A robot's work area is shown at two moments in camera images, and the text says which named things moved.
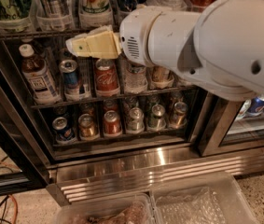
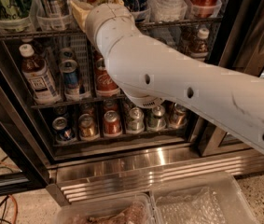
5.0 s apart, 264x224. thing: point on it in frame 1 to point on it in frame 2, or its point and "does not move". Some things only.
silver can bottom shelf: (135, 120) does not move
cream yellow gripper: (135, 36) to (104, 15)
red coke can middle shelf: (106, 74) does not move
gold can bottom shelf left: (87, 127) does not move
